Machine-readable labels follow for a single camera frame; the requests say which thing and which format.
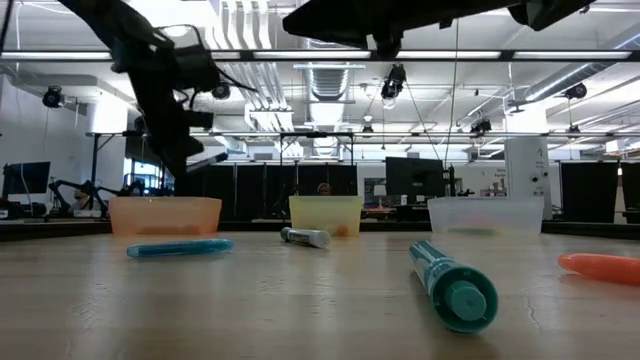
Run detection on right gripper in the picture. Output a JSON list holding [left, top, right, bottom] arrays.
[[282, 0, 521, 59]]

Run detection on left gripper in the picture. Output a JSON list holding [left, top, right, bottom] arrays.
[[112, 47, 215, 197]]

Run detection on teal Expo marker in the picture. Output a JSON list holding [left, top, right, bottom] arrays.
[[186, 151, 230, 174]]

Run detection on blue translucent highlighter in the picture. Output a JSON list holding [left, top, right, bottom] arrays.
[[125, 238, 236, 260]]

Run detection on green Expo marker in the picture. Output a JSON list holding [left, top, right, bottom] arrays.
[[279, 225, 333, 250]]

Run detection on teal thick marker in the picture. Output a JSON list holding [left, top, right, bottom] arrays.
[[408, 240, 500, 335]]

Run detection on orange translucent highlighter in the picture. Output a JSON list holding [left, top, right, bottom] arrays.
[[557, 252, 640, 288]]

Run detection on orange plastic bin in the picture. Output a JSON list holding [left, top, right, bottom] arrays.
[[108, 196, 223, 236]]

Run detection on white LED light strip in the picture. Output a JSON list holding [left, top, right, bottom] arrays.
[[0, 51, 112, 61], [252, 50, 372, 61], [397, 50, 502, 61], [513, 50, 634, 61]]

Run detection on black background robot arms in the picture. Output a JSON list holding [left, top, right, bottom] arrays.
[[46, 178, 136, 220]]

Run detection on yellow plastic bin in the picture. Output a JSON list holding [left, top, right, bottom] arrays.
[[288, 195, 364, 238]]

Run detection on black monitor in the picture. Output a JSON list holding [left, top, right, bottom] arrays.
[[384, 156, 447, 199], [1, 160, 52, 196]]

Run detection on white pillar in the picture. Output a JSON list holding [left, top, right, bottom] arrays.
[[503, 136, 554, 222]]

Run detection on clear plastic bin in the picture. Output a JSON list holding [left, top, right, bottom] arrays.
[[427, 196, 545, 235]]

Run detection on silver ventilation duct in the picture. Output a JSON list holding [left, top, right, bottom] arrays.
[[302, 62, 357, 104]]

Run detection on black overhead frame bar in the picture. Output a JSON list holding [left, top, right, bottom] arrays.
[[0, 48, 640, 64]]

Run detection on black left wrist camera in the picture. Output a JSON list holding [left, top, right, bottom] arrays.
[[167, 25, 221, 92]]

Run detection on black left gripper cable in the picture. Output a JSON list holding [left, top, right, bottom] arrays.
[[214, 64, 259, 94]]

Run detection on black table frame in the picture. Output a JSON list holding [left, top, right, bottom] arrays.
[[0, 217, 640, 240]]

